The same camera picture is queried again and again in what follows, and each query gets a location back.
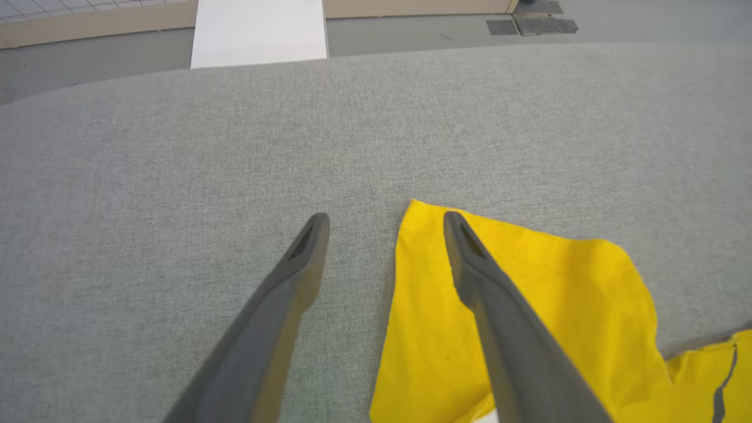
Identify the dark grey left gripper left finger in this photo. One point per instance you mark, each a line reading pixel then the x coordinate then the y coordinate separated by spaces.
pixel 258 346

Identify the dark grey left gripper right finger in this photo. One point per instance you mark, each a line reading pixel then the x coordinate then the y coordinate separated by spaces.
pixel 517 346

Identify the yellow garment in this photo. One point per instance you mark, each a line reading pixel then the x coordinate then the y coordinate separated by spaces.
pixel 426 329

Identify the grey fabric sofa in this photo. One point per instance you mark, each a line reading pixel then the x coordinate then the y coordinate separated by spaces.
pixel 176 176

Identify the white flat panel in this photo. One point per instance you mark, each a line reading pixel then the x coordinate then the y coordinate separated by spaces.
pixel 258 32

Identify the wide dark floor plate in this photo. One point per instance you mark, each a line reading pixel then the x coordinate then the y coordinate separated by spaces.
pixel 546 25

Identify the beige baseboard strip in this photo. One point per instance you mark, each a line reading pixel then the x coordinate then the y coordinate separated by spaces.
pixel 88 26

